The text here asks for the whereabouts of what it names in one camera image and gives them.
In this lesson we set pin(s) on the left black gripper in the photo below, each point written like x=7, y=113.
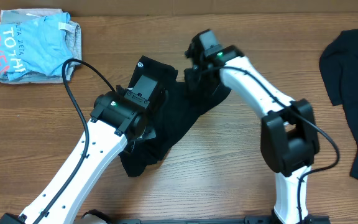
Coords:
x=148, y=134

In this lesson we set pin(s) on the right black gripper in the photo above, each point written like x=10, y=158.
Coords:
x=190, y=75

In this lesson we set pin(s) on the black t-shirt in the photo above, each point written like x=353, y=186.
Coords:
x=172, y=121

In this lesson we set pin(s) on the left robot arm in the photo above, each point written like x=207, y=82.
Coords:
x=118, y=118

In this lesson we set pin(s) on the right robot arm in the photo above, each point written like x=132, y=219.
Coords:
x=288, y=140

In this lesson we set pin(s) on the light blue printed t-shirt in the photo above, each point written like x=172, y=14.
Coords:
x=37, y=45

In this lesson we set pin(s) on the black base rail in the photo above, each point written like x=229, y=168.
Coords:
x=95, y=216

